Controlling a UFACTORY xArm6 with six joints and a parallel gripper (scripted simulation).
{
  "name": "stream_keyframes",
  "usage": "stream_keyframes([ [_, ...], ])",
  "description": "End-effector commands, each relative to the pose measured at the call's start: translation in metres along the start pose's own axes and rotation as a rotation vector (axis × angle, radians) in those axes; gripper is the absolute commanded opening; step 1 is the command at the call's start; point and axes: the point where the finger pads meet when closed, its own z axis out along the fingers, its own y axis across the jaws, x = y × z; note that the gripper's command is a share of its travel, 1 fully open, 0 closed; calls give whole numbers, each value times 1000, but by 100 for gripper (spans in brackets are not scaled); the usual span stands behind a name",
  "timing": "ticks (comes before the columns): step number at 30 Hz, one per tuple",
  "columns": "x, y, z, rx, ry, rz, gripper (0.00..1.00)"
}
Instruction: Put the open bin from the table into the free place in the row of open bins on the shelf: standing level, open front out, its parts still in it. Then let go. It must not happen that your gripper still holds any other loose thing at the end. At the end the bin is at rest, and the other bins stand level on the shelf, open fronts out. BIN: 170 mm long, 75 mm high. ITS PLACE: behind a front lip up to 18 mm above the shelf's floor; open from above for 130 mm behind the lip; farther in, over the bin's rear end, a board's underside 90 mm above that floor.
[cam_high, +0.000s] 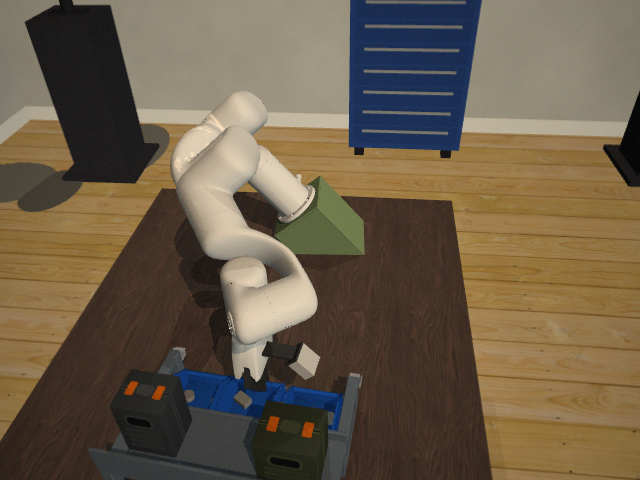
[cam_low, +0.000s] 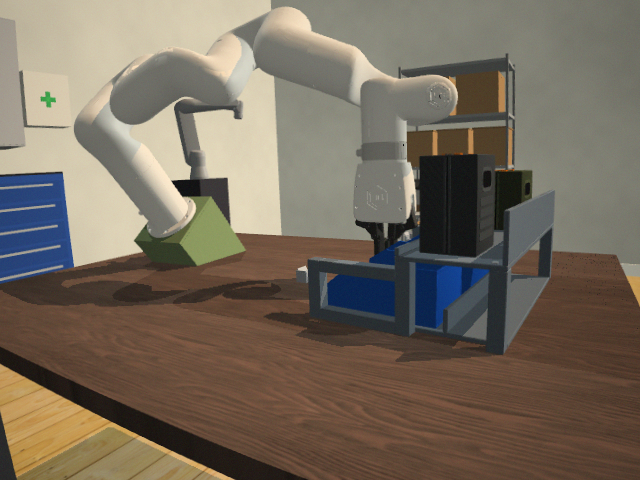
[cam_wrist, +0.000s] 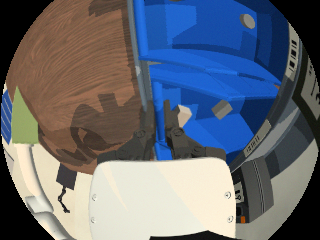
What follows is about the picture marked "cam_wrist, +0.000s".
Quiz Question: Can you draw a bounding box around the blue bin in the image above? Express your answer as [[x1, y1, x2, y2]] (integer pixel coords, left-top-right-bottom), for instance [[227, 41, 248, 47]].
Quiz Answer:
[[154, 129, 243, 166], [149, 63, 279, 154], [133, 0, 288, 86]]

